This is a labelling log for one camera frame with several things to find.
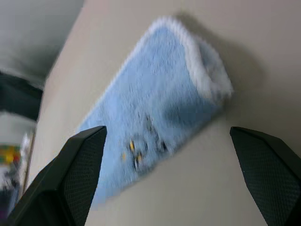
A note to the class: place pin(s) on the colourful cluttered items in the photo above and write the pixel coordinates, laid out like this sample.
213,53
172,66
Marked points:
11,162

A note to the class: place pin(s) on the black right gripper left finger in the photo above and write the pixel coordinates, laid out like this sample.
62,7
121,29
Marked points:
63,179

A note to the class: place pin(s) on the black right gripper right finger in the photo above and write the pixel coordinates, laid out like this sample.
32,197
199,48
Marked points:
272,174

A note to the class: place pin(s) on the light blue towel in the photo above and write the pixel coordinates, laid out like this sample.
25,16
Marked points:
155,99

